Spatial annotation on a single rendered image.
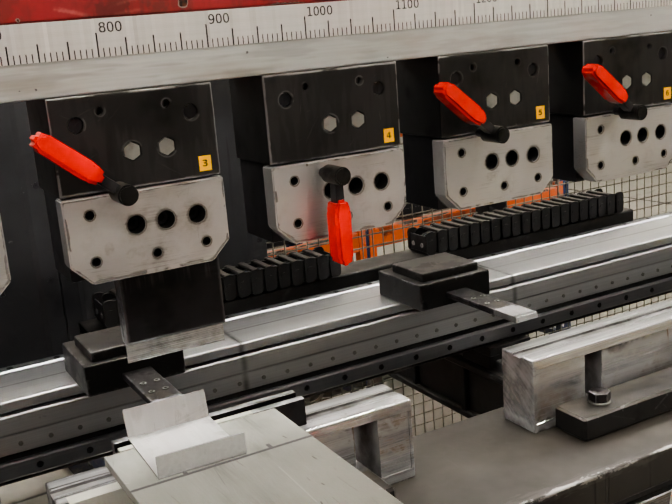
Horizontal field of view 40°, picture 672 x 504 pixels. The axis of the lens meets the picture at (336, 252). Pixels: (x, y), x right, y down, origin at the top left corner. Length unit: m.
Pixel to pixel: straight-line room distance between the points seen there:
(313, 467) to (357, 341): 0.48
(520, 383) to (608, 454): 0.13
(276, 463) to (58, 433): 0.39
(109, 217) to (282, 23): 0.24
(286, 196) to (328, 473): 0.26
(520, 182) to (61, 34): 0.52
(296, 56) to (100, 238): 0.25
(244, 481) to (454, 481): 0.32
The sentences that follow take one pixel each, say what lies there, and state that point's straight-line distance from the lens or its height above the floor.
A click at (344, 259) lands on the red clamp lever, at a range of 0.91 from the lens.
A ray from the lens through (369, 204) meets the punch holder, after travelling 0.95.
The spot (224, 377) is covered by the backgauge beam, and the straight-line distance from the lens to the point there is 1.23.
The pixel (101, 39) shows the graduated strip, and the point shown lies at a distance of 0.84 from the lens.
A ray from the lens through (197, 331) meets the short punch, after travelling 0.94.
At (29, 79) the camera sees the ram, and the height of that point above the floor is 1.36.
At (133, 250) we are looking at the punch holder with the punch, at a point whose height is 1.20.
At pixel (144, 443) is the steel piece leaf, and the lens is 0.94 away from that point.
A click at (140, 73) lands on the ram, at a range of 0.85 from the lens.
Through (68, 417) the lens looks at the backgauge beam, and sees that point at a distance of 1.18.
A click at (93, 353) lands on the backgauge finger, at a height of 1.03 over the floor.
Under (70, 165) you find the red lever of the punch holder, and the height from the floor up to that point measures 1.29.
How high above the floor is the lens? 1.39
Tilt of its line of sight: 14 degrees down
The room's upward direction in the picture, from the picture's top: 5 degrees counter-clockwise
